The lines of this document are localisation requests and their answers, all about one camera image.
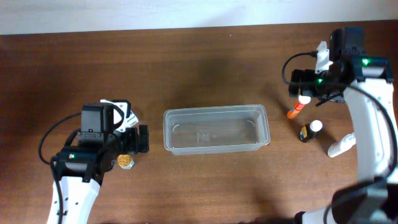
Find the orange tube white cap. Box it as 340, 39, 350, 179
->
287, 95, 311, 119

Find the dark bottle white cap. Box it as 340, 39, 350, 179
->
299, 120, 323, 143

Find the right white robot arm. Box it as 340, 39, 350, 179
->
287, 27, 397, 223

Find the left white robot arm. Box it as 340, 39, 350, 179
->
47, 100, 149, 223

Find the clear plastic container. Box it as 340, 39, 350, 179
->
163, 105, 271, 156

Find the white Panadol box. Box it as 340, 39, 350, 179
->
125, 111, 139, 128

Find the gold lid balm jar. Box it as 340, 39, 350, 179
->
117, 154, 134, 170

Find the white spray bottle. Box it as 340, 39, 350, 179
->
327, 133, 356, 157

